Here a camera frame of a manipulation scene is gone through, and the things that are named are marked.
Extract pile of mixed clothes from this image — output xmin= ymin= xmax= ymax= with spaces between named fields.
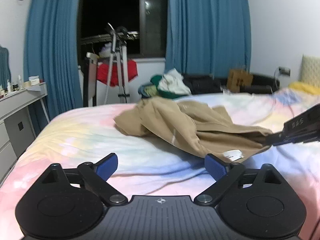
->
xmin=138 ymin=68 xmax=191 ymax=99

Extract white dresser desk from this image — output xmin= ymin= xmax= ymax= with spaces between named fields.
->
xmin=0 ymin=82 xmax=50 ymax=180

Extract silver tripod stand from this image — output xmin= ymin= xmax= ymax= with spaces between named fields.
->
xmin=104 ymin=23 xmax=130 ymax=105

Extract yellow pillow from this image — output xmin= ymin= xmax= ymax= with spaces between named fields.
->
xmin=288 ymin=81 xmax=320 ymax=95

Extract blue curtain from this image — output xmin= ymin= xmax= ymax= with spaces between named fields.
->
xmin=23 ymin=0 xmax=82 ymax=118
xmin=165 ymin=0 xmax=251 ymax=77

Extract white black rack frame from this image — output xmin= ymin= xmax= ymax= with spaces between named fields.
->
xmin=83 ymin=53 xmax=99 ymax=107

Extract right blue curtain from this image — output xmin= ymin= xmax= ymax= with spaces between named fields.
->
xmin=165 ymin=0 xmax=251 ymax=77

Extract white wall socket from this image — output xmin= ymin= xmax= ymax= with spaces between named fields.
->
xmin=278 ymin=67 xmax=291 ymax=77

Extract red cloth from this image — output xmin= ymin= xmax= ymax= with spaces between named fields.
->
xmin=97 ymin=60 xmax=138 ymax=87

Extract tan khaki trousers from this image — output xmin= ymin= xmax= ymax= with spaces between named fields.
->
xmin=114 ymin=98 xmax=272 ymax=163

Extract brown paper bag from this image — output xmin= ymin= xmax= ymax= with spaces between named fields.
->
xmin=227 ymin=69 xmax=253 ymax=93

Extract black sofa bench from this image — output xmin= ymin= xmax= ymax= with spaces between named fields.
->
xmin=183 ymin=74 xmax=280 ymax=95

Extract left blue curtain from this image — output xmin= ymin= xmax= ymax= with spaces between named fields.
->
xmin=23 ymin=0 xmax=82 ymax=118

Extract pastel tie-dye bed sheet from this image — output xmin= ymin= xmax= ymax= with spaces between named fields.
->
xmin=1 ymin=88 xmax=319 ymax=239

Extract cream quilted headboard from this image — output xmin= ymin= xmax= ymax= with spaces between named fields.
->
xmin=300 ymin=55 xmax=320 ymax=87

